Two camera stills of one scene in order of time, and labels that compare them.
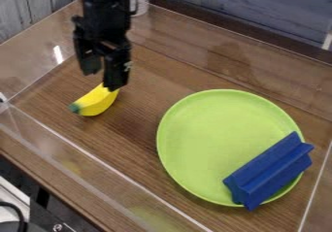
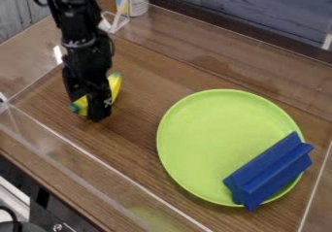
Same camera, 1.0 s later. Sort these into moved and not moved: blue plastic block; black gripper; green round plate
Moved: black gripper
Not moved: green round plate; blue plastic block
